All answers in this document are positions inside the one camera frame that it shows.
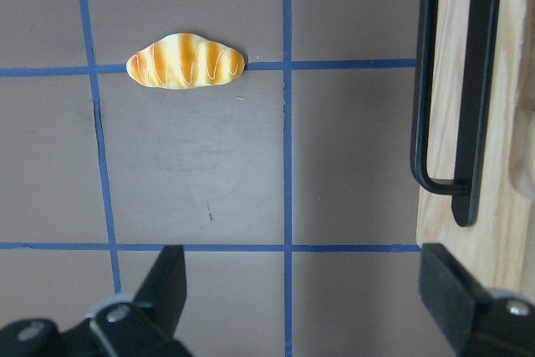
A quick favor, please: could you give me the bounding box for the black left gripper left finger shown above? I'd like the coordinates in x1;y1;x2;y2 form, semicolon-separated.
1;245;191;356

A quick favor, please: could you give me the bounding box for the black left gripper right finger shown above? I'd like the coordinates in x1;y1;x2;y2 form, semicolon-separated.
419;243;534;356

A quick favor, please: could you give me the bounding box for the wooden drawer cabinet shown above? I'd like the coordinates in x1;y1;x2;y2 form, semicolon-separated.
410;0;534;298

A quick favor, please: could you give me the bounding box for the toy bread loaf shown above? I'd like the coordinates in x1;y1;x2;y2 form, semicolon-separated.
125;33;246;90

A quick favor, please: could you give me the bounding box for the black upper drawer handle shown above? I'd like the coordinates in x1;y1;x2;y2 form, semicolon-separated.
410;0;506;227

